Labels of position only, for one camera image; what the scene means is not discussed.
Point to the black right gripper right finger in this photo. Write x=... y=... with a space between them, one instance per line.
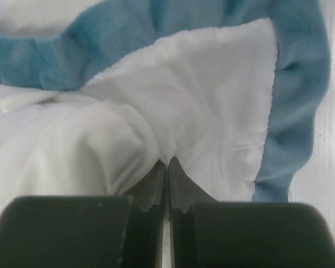
x=208 y=233

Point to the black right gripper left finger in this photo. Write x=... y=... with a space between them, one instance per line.
x=120 y=231

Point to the white pillow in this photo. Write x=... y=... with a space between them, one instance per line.
x=70 y=146

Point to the white pillowcase with blue ruffle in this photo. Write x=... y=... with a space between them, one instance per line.
x=229 y=88

